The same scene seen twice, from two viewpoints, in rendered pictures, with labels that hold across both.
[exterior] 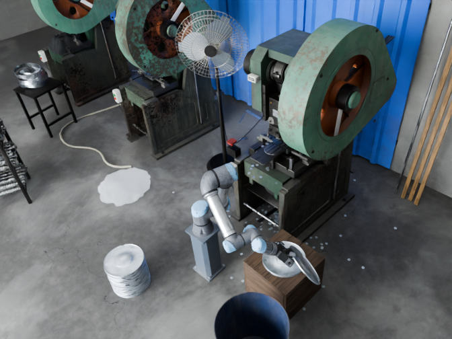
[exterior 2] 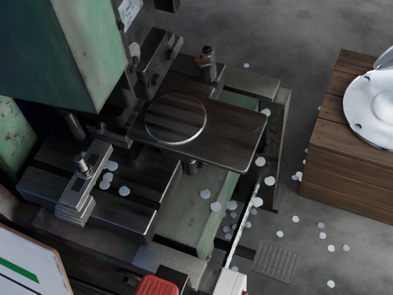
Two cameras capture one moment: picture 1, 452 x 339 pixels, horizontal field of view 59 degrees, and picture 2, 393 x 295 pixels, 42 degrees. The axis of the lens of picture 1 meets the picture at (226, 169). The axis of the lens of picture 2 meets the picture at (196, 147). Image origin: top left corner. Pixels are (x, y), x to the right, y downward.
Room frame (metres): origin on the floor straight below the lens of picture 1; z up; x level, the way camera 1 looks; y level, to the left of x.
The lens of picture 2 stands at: (2.51, 0.21, 1.62)
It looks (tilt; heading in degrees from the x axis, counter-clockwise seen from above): 59 degrees down; 249
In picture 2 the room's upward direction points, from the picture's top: 8 degrees counter-clockwise
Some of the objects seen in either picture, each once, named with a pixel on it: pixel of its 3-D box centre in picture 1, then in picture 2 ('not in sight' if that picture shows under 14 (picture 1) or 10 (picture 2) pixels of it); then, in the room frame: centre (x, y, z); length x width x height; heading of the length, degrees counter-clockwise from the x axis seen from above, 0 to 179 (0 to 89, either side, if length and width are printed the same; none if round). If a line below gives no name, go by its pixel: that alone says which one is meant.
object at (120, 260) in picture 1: (124, 259); not in sight; (1.86, 0.80, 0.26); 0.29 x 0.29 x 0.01
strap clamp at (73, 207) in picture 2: (267, 136); (83, 175); (2.54, -0.34, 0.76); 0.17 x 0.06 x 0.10; 39
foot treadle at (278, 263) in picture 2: (272, 212); (201, 237); (2.32, -0.35, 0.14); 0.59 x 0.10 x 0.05; 129
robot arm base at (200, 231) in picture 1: (202, 224); not in sight; (1.92, 0.20, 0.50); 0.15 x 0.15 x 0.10
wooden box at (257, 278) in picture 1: (283, 274); (379, 141); (1.67, -0.33, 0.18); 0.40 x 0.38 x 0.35; 129
